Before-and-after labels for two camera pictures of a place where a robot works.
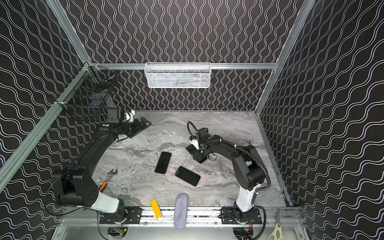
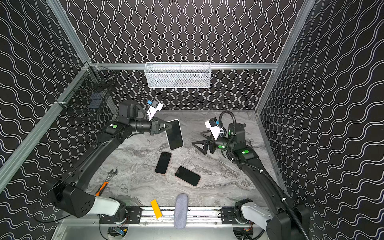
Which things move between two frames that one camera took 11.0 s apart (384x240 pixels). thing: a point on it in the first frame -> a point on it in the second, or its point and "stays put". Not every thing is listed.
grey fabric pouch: (181, 211) stays put
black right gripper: (196, 153) -> (211, 145)
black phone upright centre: (163, 162) stays put
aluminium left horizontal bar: (6, 167) stays put
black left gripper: (137, 125) -> (153, 126)
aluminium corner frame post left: (56, 7) stays put
